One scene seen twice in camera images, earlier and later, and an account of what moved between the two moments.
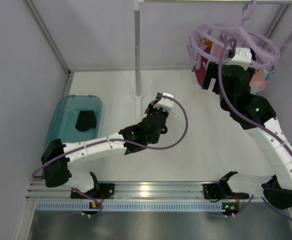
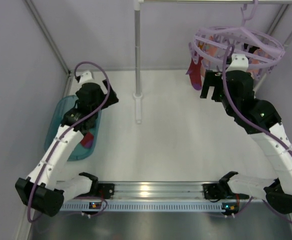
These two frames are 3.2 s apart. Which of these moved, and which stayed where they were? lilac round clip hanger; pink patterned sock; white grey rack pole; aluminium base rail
Moved: lilac round clip hanger; pink patterned sock
Stayed: white grey rack pole; aluminium base rail
